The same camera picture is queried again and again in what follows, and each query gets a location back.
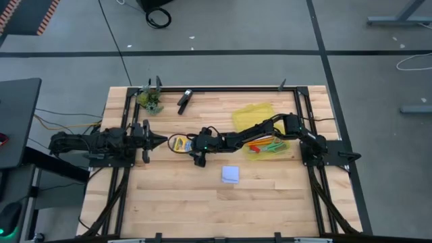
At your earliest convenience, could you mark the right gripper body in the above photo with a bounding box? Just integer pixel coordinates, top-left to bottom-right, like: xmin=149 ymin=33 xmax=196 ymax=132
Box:
xmin=189 ymin=126 xmax=225 ymax=169

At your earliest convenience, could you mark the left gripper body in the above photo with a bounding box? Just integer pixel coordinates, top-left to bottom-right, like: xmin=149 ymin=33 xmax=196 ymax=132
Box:
xmin=130 ymin=119 xmax=153 ymax=165

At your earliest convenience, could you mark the yellow crayon box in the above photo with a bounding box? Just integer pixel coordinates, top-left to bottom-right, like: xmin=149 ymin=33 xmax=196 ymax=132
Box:
xmin=171 ymin=136 xmax=193 ymax=153

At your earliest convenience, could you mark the orange pencil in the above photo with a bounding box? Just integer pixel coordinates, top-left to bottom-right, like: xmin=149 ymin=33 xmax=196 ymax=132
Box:
xmin=248 ymin=136 xmax=276 ymax=146

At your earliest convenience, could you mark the black stapler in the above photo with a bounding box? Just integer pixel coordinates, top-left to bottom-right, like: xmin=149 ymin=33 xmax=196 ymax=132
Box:
xmin=176 ymin=88 xmax=194 ymax=116

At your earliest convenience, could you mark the potted green plant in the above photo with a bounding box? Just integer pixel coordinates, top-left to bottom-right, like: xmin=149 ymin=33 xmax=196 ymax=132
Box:
xmin=136 ymin=84 xmax=165 ymax=116

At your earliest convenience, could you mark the yellow plastic bag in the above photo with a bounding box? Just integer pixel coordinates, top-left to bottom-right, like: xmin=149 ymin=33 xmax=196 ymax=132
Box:
xmin=231 ymin=102 xmax=292 ymax=162

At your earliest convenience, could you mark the black desk support beam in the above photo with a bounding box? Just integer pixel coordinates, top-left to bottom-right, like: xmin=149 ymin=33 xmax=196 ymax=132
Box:
xmin=22 ymin=146 xmax=90 ymax=183

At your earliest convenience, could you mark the dark desk top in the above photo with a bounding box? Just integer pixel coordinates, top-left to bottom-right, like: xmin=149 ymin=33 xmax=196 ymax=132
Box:
xmin=0 ymin=78 xmax=43 ymax=169

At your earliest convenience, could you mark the black floor box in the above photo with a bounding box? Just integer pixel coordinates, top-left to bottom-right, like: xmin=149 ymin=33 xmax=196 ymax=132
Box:
xmin=136 ymin=0 xmax=175 ymax=11

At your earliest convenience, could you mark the black computer mouse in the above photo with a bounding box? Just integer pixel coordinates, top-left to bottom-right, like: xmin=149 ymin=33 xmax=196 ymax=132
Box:
xmin=0 ymin=201 xmax=23 ymax=237

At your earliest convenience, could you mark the black mat orange striped edge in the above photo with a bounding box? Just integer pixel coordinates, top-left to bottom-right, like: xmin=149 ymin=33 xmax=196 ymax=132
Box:
xmin=0 ymin=0 xmax=61 ymax=36

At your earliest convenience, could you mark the grey desk leg base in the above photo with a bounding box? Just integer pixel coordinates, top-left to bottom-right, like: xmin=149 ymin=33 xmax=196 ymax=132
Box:
xmin=367 ymin=0 xmax=432 ymax=26
xmin=400 ymin=105 xmax=432 ymax=114

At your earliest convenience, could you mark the black aluminium table frame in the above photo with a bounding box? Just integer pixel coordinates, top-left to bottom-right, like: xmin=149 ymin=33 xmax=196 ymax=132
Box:
xmin=80 ymin=76 xmax=362 ymax=243

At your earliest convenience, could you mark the yellow cable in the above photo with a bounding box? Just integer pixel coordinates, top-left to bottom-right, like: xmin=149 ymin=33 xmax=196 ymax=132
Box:
xmin=32 ymin=113 xmax=103 ymax=131

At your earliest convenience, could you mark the long black floor cable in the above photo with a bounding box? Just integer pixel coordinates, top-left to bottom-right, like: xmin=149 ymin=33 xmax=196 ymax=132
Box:
xmin=97 ymin=0 xmax=133 ymax=87

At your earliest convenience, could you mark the coiled black cable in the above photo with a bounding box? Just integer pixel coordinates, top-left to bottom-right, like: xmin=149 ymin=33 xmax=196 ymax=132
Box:
xmin=144 ymin=6 xmax=173 ymax=30

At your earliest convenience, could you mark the white floor cable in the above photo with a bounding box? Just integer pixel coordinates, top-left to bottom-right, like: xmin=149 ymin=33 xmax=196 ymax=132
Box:
xmin=396 ymin=52 xmax=432 ymax=72

